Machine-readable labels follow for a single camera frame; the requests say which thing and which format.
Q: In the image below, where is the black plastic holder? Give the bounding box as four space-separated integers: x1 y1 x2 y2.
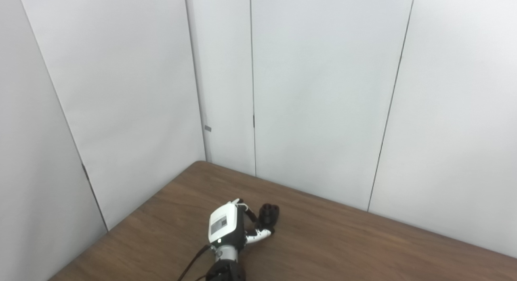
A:
254 203 280 235

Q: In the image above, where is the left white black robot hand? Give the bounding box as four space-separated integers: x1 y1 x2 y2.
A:
208 198 276 250

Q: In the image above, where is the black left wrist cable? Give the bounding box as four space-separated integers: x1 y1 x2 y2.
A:
177 245 211 281

